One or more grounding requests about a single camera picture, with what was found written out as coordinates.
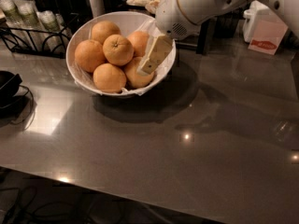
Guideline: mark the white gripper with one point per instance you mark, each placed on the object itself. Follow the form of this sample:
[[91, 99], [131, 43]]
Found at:
[[168, 20]]

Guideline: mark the orange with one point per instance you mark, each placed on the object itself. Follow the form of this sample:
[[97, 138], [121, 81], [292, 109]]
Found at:
[[89, 55], [135, 80], [103, 29], [109, 78], [118, 50], [139, 40]]

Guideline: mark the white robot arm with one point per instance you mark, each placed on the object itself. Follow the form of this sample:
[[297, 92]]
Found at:
[[267, 0]]

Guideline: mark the white paper bowl liner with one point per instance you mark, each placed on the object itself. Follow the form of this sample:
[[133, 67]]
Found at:
[[165, 62]]

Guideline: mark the white bowl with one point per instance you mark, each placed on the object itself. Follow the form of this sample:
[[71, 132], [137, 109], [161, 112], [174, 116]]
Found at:
[[93, 25]]

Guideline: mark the black condiment shelf rack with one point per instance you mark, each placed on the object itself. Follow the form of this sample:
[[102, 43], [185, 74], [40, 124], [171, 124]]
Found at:
[[199, 42]]

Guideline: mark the orange top back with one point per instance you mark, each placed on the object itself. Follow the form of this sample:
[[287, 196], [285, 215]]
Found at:
[[103, 29]]

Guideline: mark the white cylinder container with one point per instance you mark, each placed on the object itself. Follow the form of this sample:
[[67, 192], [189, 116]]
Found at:
[[96, 0]]

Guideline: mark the paper cup stack right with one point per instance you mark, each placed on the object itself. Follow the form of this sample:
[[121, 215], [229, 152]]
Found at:
[[49, 22]]

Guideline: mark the paper cup stack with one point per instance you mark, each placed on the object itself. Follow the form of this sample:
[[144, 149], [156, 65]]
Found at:
[[49, 22], [31, 22], [14, 22]]

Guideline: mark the white card red print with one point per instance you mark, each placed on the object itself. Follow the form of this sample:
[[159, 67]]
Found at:
[[267, 36]]

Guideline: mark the paper cup stack middle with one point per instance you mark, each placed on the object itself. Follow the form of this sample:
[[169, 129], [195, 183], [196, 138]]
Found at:
[[31, 22]]

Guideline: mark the paper cup stack left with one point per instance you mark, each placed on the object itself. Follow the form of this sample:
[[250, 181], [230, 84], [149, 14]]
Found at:
[[14, 22]]

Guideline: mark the black object at left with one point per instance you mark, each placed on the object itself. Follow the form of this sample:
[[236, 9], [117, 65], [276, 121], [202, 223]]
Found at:
[[9, 85]]

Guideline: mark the black wire cup rack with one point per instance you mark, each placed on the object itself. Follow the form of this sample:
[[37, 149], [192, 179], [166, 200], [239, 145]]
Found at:
[[13, 45]]

